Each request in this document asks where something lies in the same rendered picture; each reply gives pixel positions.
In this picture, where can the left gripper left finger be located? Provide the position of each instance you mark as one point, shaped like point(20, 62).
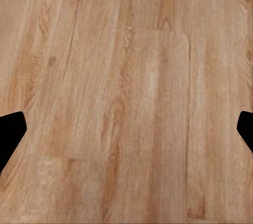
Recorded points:
point(12, 129)

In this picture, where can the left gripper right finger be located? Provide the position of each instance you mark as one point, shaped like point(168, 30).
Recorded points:
point(245, 128)

